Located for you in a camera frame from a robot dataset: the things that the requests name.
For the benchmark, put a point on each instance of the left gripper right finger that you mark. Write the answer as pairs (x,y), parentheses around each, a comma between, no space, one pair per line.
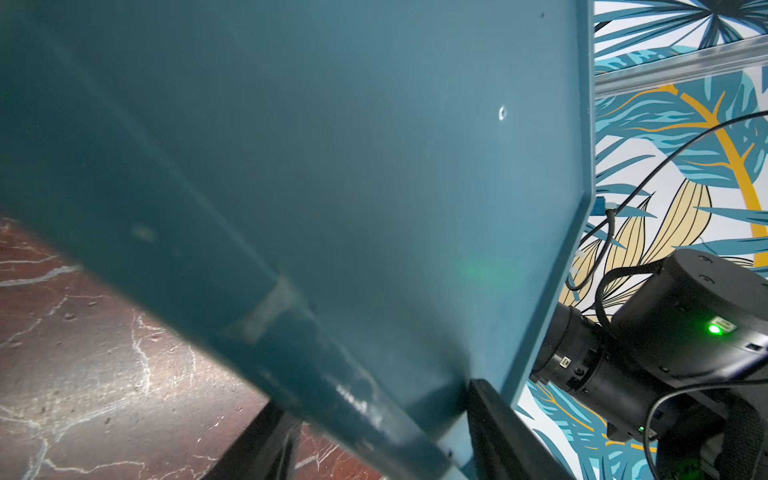
(503,447)

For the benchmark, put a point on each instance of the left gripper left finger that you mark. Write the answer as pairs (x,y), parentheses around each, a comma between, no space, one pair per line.
(266,449)

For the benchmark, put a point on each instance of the teal drawer cabinet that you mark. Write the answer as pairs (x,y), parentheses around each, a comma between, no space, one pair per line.
(356,206)

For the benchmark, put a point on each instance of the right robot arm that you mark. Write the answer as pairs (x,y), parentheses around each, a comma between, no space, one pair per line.
(675,357)

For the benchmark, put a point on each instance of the right aluminium corner post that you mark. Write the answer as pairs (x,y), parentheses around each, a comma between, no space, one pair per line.
(718,60)

